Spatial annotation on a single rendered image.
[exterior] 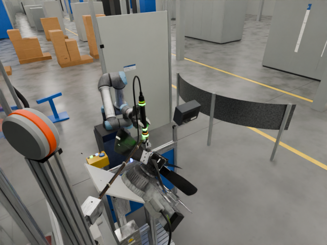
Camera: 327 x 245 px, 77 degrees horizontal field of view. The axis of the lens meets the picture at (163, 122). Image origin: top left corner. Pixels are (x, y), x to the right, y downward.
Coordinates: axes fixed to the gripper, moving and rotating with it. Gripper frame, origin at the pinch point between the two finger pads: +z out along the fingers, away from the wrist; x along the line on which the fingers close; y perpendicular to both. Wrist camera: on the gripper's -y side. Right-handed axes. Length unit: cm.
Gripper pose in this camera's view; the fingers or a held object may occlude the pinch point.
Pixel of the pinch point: (145, 124)
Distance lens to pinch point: 137.5
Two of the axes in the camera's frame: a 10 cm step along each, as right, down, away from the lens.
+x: -8.2, 3.3, -4.7
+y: 0.4, 8.5, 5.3
